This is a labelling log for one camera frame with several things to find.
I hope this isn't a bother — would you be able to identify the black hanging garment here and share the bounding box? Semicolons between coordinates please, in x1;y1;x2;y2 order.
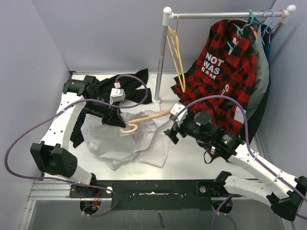
239;59;273;144

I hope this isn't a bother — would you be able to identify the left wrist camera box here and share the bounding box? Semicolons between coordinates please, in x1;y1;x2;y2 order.
110;82;126;104

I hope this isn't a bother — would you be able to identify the beige plastic hanger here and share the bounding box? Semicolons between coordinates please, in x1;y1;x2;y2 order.
120;109;171;133

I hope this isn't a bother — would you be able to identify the red black plaid shirt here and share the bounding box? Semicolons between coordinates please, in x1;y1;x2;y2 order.
171;19;259;135

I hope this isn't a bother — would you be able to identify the blue garment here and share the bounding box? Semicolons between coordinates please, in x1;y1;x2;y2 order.
252;17;274;61

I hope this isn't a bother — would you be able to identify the yellow plastic hanger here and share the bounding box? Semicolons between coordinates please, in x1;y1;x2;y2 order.
166;18;186;93

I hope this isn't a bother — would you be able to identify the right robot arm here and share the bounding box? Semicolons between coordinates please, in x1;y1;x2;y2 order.
165;109;307;221

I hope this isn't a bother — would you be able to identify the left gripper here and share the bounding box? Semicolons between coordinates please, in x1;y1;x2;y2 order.
84;97;126;127

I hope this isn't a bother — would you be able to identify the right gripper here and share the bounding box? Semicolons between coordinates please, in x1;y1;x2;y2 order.
164;111;210;144

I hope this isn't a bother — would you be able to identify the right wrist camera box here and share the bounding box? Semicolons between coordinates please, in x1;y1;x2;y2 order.
170;103;188;127

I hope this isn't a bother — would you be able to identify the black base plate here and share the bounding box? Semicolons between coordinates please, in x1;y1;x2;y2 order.
69;179;230;211

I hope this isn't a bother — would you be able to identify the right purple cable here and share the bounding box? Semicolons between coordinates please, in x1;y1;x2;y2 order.
171;95;307;230

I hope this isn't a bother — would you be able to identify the blue hanger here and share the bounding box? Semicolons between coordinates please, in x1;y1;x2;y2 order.
261;9;275;45

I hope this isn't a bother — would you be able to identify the pink hanger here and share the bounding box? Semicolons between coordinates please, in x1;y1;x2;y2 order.
268;9;285;44

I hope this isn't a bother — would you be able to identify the metal clothes rack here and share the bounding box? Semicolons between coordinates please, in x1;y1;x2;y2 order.
149;4;297;107

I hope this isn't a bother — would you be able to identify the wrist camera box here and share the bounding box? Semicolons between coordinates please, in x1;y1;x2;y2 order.
110;82;126;104
170;103;188;127

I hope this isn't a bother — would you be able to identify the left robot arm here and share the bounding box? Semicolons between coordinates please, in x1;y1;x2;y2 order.
30;75;126;197

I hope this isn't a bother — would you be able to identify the white shirt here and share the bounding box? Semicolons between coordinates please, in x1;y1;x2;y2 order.
81;115;172;171

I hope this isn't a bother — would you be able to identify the teal hanger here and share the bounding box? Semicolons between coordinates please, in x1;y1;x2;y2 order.
227;9;254;51

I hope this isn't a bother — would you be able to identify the grey garment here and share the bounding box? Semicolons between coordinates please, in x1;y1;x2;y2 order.
246;22;269;119

